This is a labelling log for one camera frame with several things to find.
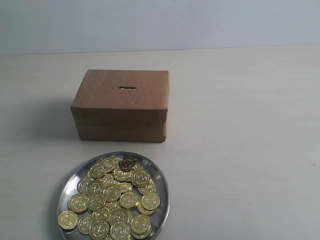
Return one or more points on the brown cardboard slotted box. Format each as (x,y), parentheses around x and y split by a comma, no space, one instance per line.
(122,105)

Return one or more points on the dark gold coin on top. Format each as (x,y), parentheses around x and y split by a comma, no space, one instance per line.
(126,164)

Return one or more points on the round steel plate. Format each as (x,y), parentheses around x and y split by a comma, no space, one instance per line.
(157,219)

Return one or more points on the gold coin left middle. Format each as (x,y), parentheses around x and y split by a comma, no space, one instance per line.
(78,203)

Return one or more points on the gold coin at plate edge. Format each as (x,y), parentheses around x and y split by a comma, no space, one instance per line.
(68,220)

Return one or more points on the gold coin upper pile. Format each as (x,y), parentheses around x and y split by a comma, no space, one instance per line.
(141,178)

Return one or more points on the gold coin right side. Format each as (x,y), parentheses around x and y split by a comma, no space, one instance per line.
(151,201)

